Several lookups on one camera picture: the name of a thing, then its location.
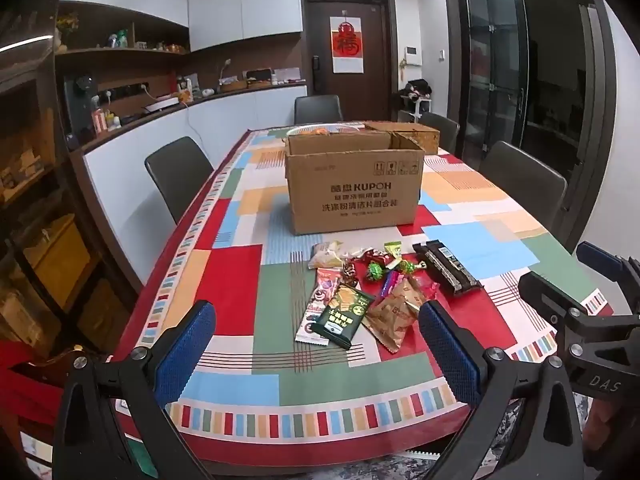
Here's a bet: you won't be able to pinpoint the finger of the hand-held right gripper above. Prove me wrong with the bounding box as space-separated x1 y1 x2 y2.
575 241 640 313
517 271 607 341

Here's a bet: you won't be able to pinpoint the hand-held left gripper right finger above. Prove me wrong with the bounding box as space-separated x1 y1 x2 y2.
419 300 586 480

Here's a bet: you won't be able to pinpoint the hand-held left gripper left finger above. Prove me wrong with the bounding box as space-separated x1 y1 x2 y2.
52 300 217 480

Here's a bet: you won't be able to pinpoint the black chocolate bar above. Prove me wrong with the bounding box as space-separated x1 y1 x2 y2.
425 241 485 289
412 244 473 295

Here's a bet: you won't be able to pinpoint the dark green snack packet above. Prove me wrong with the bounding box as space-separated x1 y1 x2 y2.
312 285 376 350

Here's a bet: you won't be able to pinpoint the long pink snack packet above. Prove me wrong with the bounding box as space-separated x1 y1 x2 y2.
295 267 346 346

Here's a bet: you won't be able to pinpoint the pale yellow bread packet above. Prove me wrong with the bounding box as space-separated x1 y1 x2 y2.
307 241 346 270

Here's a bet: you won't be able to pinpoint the brown cardboard box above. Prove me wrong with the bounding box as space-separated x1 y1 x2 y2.
285 130 426 236

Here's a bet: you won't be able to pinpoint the person's right hand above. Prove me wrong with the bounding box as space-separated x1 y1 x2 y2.
585 401 640 462

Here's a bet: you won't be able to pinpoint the brown paper snack packet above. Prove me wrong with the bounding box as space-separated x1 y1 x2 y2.
361 277 426 351

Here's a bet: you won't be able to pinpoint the dark grey dining chair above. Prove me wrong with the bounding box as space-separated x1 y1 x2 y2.
145 136 215 226
294 95 344 125
397 110 460 155
479 141 568 246

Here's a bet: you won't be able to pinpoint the dark sliding glass door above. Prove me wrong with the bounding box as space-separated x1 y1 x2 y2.
520 0 621 256

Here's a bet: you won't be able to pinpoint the red wooden chair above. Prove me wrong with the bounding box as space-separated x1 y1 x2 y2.
0 340 108 480

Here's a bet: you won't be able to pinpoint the wooden display cabinet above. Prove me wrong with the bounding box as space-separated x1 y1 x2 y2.
0 35 136 356

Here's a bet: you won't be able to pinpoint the woven wicker box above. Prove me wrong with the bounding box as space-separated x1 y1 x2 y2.
364 121 441 156

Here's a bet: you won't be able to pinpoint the dark framed glass door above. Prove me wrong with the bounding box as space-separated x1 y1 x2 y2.
445 0 531 171

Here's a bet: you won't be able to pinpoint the white shelf rack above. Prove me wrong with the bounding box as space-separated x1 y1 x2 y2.
400 99 432 123

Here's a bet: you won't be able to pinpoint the white counter cabinets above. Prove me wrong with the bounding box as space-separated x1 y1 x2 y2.
82 82 308 256

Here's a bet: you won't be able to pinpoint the pile of dark clothes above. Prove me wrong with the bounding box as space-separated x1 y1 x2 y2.
398 79 432 101

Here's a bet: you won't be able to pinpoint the white plastic fruit basket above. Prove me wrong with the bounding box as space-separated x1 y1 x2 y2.
287 122 368 137

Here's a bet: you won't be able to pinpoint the dark brown door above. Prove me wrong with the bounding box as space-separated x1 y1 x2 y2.
301 0 398 123

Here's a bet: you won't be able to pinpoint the red and white door poster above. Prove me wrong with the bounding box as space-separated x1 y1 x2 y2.
329 10 363 74

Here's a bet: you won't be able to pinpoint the white power cord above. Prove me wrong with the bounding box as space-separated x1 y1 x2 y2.
184 101 207 147

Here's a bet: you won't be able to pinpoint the wooden wall shelf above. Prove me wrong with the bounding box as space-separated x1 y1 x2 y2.
55 2 191 57

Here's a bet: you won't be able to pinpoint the white wall cabinets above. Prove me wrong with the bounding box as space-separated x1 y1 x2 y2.
60 0 301 53

